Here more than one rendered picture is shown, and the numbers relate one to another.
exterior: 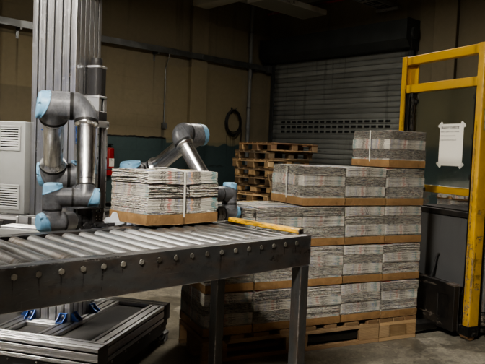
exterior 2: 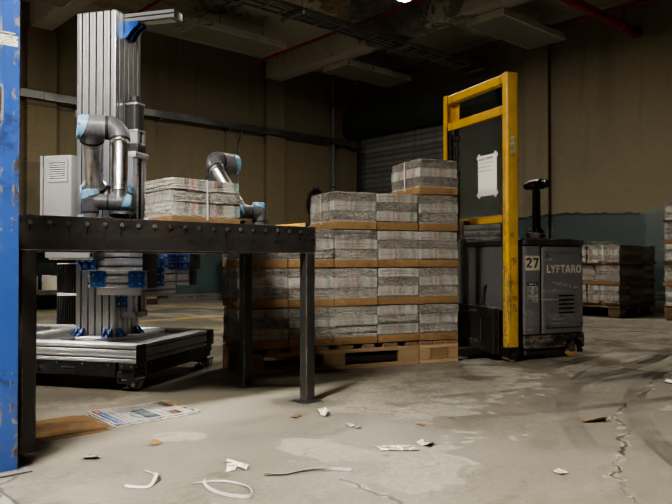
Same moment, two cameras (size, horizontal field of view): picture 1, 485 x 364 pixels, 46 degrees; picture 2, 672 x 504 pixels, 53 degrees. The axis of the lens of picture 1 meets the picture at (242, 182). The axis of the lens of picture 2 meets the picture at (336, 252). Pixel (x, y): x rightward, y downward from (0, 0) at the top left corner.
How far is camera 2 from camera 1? 1.07 m
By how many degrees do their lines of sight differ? 4
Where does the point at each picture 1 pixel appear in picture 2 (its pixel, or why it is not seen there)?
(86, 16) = (124, 59)
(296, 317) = (304, 298)
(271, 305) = not seen: hidden behind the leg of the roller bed
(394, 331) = (435, 354)
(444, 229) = (489, 260)
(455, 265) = (499, 294)
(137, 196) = (164, 202)
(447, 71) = (541, 133)
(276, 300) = not seen: hidden behind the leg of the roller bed
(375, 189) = (407, 214)
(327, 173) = (357, 198)
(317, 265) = (351, 285)
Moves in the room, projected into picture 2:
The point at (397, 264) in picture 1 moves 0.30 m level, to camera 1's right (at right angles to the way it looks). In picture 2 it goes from (434, 288) to (482, 288)
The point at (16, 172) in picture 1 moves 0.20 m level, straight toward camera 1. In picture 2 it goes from (63, 201) to (62, 198)
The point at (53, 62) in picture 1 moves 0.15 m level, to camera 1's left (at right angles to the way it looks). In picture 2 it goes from (96, 101) to (69, 101)
